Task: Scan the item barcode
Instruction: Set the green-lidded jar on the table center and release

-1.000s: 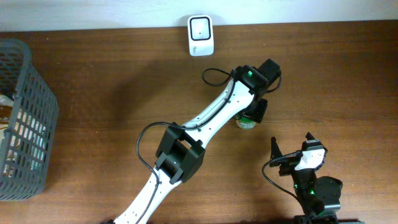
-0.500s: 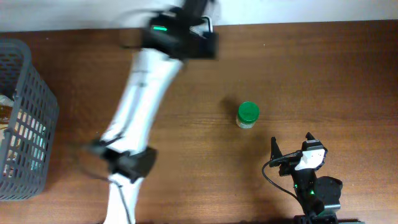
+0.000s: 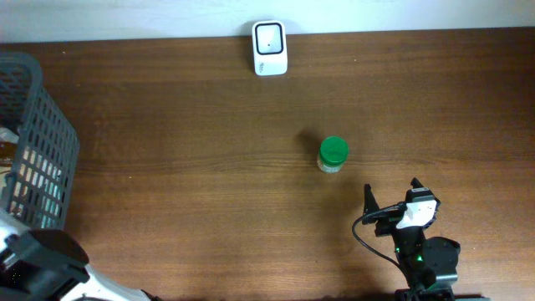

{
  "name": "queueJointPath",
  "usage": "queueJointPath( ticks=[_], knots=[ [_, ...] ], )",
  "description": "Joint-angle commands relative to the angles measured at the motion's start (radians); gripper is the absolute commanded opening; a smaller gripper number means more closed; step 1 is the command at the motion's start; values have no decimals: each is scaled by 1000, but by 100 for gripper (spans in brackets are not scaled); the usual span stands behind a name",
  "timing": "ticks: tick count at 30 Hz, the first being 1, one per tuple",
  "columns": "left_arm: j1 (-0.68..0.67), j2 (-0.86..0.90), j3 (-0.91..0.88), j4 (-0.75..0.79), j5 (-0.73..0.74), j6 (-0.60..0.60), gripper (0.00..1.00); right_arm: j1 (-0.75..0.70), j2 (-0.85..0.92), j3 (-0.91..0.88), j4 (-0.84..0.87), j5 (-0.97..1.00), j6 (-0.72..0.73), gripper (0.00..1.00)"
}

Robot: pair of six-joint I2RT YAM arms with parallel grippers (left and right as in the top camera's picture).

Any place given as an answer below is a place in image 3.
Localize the green lid jar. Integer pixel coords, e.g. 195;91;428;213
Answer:
317;136;349;173

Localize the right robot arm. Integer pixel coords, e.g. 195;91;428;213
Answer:
351;178;484;301

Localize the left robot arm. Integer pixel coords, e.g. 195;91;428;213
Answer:
1;211;159;301

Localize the white barcode scanner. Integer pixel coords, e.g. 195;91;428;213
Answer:
251;20;288;76

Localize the grey plastic mesh basket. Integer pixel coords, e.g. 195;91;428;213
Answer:
1;53;80;229

